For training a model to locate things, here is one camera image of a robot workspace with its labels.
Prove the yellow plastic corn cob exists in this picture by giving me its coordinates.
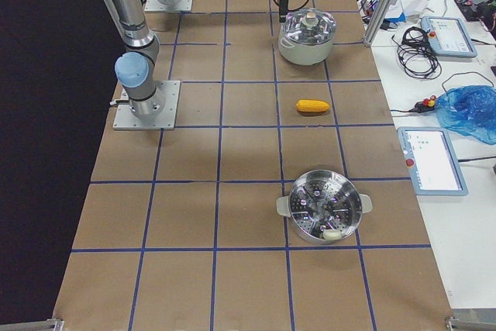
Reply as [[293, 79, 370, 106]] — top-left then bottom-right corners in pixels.
[[295, 99, 331, 115]]

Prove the teach pendant tablet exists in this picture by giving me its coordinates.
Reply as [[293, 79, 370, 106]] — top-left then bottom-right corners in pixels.
[[420, 16, 477, 58], [397, 126, 468, 196]]

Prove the black coiled cable bundle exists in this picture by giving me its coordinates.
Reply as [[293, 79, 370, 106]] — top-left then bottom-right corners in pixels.
[[391, 26, 443, 80]]

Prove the white paper box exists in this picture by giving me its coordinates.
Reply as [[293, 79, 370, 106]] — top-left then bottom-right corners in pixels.
[[384, 0, 430, 22]]

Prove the near teach pendant tablet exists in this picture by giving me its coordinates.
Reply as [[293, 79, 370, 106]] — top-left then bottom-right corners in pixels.
[[397, 126, 468, 196]]

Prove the blue plastic bag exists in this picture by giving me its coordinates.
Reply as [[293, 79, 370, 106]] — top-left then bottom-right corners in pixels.
[[435, 85, 495, 145]]

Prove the steel steamer basket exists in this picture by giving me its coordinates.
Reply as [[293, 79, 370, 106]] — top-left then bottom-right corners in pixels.
[[276, 170, 373, 245]]

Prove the far teach pendant tablet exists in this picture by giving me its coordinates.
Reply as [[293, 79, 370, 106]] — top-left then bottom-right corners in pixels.
[[420, 16, 477, 58]]

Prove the glass pot lid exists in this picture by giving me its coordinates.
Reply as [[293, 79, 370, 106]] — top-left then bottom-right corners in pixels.
[[282, 8, 337, 45]]

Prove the red emergency stop button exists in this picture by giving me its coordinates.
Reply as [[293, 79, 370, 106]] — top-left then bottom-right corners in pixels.
[[412, 95, 437, 113]]

